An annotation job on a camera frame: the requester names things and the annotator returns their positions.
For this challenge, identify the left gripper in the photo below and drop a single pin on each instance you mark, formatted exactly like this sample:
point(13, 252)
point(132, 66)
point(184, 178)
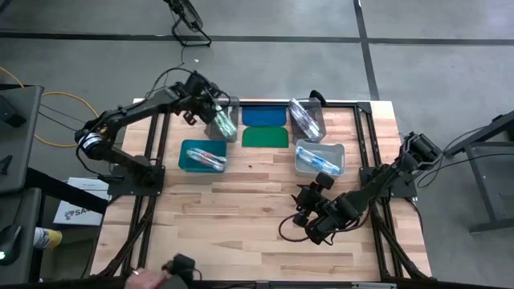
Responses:
point(202, 100)

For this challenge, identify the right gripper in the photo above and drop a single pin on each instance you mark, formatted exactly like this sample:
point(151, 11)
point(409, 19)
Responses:
point(317, 212)

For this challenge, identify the green toothbrush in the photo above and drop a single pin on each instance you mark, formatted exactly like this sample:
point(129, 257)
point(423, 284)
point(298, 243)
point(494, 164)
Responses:
point(227, 122)
point(232, 132)

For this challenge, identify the orange toothbrush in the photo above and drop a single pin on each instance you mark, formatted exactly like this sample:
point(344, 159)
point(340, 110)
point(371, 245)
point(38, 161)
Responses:
point(201, 152)
point(214, 156)
point(209, 160)

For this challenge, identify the blue toothbrush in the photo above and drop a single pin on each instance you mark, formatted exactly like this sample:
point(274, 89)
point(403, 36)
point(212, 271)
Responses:
point(311, 154)
point(317, 162)
point(327, 165)

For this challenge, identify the purple toothbrush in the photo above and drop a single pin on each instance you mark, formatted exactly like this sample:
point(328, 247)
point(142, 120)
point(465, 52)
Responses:
point(304, 122)
point(311, 124)
point(299, 110)

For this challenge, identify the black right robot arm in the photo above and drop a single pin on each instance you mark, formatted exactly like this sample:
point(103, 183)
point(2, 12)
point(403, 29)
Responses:
point(381, 180)

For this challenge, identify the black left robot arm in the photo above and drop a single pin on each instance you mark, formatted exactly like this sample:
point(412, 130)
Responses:
point(132, 108)

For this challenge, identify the clear smoky plastic bin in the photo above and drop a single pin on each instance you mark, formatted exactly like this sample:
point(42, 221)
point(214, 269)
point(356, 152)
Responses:
point(213, 134)
point(319, 108)

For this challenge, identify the blue flat mat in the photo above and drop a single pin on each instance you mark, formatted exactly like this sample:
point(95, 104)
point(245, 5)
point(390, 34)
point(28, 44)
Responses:
point(263, 116)

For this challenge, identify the green flat mat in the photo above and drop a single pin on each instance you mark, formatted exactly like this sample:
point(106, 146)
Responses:
point(265, 137)

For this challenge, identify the teal plastic bin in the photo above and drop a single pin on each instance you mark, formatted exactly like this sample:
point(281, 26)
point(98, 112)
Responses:
point(186, 162)

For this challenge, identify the light grey plastic bin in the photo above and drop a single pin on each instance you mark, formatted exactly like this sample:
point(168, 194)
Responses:
point(337, 150)

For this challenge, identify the black floor fan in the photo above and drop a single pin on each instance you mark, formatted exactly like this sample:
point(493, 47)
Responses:
point(188, 16)

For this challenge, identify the black metal desk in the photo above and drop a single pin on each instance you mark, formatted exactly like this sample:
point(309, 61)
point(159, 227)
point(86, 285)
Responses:
point(480, 180)

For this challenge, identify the black flat bar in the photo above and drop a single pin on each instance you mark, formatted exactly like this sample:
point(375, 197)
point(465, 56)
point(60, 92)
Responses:
point(64, 188)

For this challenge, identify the white printed box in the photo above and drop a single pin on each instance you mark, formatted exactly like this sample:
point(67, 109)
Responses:
point(80, 216)

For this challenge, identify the person's hand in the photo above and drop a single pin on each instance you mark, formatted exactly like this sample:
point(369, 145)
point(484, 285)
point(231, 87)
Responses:
point(146, 279)

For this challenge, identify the grey cart top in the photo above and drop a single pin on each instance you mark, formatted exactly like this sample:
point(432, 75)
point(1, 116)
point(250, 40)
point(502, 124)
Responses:
point(20, 208)
point(20, 152)

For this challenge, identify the black desktop device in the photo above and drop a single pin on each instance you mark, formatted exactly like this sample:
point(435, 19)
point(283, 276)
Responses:
point(10, 112)

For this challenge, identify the white and yellow bottle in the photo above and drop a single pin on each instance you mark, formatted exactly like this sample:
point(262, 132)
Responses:
point(48, 238)

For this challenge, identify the black computer mouse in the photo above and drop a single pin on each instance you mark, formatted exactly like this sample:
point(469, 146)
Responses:
point(10, 241)

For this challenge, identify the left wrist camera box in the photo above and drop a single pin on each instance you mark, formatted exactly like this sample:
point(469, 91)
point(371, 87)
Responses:
point(190, 117)

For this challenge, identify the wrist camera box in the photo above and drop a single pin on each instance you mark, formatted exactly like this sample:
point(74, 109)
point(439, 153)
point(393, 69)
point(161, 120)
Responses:
point(324, 181)
point(190, 117)

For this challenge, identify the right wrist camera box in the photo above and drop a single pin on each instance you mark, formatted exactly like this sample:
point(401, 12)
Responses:
point(324, 181)

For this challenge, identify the silver metal bracket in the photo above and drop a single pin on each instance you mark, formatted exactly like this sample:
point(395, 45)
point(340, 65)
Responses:
point(373, 286)

